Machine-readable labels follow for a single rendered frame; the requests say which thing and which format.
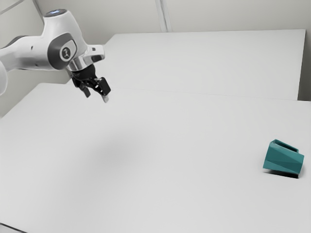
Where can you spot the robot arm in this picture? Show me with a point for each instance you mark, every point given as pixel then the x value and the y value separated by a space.
pixel 31 52

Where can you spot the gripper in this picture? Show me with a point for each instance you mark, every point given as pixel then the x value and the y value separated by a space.
pixel 86 76

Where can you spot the teal faceted mug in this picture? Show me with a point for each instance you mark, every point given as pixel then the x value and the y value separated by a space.
pixel 283 160

